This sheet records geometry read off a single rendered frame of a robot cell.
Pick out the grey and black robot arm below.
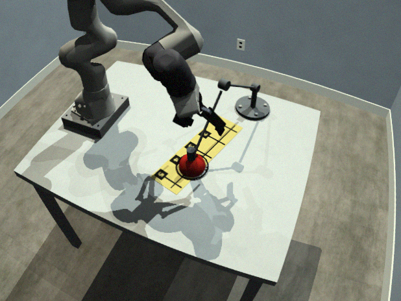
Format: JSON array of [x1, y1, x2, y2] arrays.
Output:
[[58, 0, 204, 128]]

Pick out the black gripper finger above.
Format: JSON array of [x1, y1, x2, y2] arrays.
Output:
[[197, 106, 226, 136]]

